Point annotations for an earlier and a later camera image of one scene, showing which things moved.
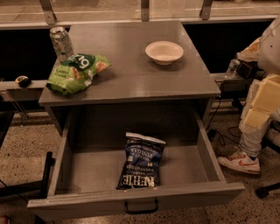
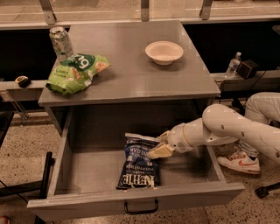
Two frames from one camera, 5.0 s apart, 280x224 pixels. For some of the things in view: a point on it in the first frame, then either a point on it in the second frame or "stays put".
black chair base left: [31, 190] stays put
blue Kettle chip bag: [142, 163] stays put
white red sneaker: [242, 162] stays put
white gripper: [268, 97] → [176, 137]
